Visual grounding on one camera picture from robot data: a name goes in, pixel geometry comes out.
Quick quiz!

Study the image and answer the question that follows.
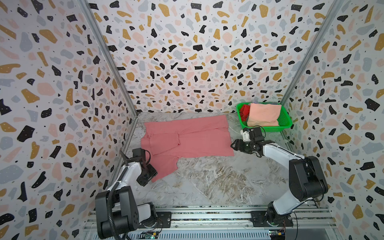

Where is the dusty pink t shirt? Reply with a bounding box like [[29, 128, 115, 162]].
[[141, 115, 234, 183]]

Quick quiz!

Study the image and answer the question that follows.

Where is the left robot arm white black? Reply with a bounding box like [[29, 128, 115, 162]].
[[95, 162, 158, 240]]

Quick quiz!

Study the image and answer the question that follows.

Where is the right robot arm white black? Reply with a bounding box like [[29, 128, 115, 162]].
[[231, 139, 329, 226]]

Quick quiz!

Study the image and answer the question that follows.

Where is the peach folded t shirt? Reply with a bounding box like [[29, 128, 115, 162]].
[[247, 103, 282, 127]]

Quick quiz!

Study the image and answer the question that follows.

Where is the red t shirt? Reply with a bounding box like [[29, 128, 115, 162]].
[[239, 105, 251, 122]]

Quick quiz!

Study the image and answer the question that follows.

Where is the green plastic basket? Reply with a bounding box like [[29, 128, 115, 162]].
[[236, 103, 293, 133]]

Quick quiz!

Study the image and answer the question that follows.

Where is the left green circuit board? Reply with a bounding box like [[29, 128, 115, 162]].
[[138, 232, 159, 240]]

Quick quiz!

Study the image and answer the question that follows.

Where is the right circuit board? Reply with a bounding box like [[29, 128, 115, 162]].
[[269, 230, 286, 240]]

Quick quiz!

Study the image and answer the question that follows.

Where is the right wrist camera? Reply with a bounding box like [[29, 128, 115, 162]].
[[241, 127, 266, 142]]

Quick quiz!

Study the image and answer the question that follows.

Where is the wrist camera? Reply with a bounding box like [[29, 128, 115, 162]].
[[241, 127, 266, 142], [132, 148, 151, 166]]

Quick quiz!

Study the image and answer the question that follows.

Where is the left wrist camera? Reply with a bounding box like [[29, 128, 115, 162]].
[[132, 148, 151, 166]]

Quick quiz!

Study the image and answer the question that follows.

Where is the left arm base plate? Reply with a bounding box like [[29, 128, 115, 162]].
[[151, 212, 172, 229]]

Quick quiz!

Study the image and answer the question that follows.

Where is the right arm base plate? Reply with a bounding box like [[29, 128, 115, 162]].
[[250, 211, 294, 228]]

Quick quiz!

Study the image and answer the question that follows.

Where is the aluminium rail frame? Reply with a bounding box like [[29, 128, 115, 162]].
[[82, 205, 340, 240]]

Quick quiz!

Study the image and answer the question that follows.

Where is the left corner aluminium post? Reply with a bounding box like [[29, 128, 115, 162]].
[[77, 0, 138, 119]]

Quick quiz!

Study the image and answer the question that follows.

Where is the corner aluminium post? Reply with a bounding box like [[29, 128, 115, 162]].
[[280, 0, 344, 106], [77, 0, 138, 119]]

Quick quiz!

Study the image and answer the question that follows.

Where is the right corner aluminium post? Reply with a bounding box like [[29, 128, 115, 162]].
[[280, 0, 344, 106]]

